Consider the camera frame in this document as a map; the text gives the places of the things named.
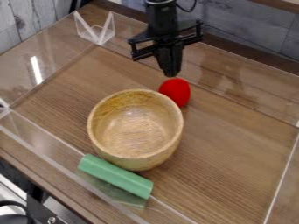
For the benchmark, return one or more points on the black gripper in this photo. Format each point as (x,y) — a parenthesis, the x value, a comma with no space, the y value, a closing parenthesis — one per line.
(166,36)

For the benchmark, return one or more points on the red plush fruit green leaf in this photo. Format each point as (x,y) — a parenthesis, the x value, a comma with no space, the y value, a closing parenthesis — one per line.
(178,90)

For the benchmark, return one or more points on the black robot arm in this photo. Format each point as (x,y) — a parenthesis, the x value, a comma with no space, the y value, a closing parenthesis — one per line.
(159,1)

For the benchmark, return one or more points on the wooden bowl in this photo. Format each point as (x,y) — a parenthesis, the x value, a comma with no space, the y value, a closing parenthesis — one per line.
(135,128)

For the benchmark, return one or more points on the green rectangular block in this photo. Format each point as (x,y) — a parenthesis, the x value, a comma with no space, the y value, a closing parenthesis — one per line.
(117,176)

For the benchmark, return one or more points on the black metal mount bracket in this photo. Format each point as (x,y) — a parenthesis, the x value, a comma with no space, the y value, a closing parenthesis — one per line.
(43,215)

